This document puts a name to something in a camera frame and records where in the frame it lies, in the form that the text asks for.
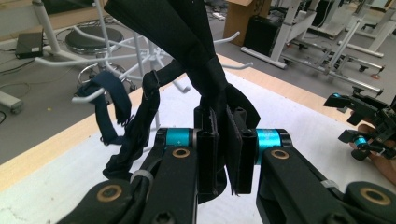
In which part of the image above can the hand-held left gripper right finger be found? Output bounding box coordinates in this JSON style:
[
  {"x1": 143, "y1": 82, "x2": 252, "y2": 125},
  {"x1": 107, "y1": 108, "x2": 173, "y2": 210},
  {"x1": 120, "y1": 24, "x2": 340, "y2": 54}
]
[{"x1": 224, "y1": 105, "x2": 259, "y2": 196}]

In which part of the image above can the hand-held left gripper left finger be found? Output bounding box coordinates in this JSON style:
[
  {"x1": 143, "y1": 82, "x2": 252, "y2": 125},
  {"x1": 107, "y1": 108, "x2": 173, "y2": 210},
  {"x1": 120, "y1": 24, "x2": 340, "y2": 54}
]
[{"x1": 193, "y1": 105, "x2": 221, "y2": 196}]

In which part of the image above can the navy blue garment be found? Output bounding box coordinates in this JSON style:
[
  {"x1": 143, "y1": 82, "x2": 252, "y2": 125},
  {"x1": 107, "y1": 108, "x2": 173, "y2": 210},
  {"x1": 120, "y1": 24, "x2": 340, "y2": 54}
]
[{"x1": 74, "y1": 70, "x2": 134, "y2": 147}]

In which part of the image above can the black strappy garment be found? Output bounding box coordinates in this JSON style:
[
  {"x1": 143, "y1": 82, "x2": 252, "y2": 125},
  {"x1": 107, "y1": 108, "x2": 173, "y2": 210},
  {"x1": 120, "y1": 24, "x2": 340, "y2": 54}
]
[{"x1": 102, "y1": 0, "x2": 262, "y2": 204}]

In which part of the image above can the white metal rack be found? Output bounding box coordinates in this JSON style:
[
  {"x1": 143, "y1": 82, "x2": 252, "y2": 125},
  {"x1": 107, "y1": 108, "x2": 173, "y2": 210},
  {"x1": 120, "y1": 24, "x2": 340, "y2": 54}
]
[{"x1": 71, "y1": 0, "x2": 254, "y2": 132}]

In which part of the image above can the black computer tower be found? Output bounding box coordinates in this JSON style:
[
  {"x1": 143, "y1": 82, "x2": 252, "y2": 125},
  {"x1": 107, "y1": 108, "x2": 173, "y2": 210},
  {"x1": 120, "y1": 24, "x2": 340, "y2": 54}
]
[{"x1": 242, "y1": 14, "x2": 282, "y2": 58}]

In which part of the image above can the tall cardboard box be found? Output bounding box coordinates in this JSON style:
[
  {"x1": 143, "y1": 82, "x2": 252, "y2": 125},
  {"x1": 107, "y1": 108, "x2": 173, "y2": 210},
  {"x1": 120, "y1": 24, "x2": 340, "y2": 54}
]
[{"x1": 223, "y1": 0, "x2": 273, "y2": 48}]

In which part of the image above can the black round stool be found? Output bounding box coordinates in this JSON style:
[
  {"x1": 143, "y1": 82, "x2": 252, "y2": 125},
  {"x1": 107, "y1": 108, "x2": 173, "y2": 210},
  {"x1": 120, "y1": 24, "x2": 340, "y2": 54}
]
[{"x1": 64, "y1": 25, "x2": 138, "y2": 94}]

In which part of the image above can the flat black box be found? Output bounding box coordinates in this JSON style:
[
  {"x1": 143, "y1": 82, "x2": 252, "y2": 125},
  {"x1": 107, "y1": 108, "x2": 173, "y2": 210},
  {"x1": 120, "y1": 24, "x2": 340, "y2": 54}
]
[{"x1": 14, "y1": 31, "x2": 45, "y2": 60}]

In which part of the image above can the white desk frame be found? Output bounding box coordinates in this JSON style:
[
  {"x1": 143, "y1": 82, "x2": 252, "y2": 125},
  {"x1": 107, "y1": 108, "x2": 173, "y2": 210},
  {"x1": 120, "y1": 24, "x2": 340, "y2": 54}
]
[
  {"x1": 337, "y1": 0, "x2": 396, "y2": 59},
  {"x1": 240, "y1": 0, "x2": 385, "y2": 95}
]

